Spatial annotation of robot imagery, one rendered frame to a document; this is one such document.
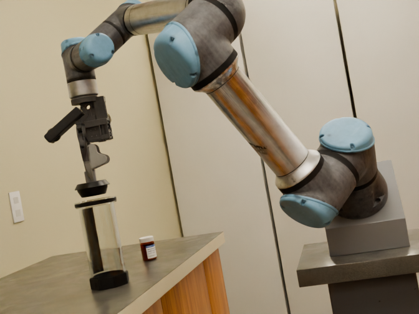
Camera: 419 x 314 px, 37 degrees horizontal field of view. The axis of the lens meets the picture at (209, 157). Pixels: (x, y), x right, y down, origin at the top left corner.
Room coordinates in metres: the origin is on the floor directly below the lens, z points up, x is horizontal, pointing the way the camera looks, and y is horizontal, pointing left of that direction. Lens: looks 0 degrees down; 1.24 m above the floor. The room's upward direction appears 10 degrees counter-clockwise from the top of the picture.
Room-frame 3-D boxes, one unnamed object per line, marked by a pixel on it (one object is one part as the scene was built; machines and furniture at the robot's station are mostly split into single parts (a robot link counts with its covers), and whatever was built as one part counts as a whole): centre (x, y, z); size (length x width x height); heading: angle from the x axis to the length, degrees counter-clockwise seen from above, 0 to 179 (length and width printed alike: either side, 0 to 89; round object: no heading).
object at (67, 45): (1.61, 0.29, 1.53); 0.09 x 0.08 x 0.11; 32
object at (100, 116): (1.62, 0.28, 1.37); 0.09 x 0.08 x 0.12; 92
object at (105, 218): (1.62, 0.31, 1.06); 0.11 x 0.11 x 0.21
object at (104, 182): (1.62, 0.31, 1.21); 0.09 x 0.09 x 0.07
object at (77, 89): (1.62, 0.29, 1.45); 0.08 x 0.08 x 0.05
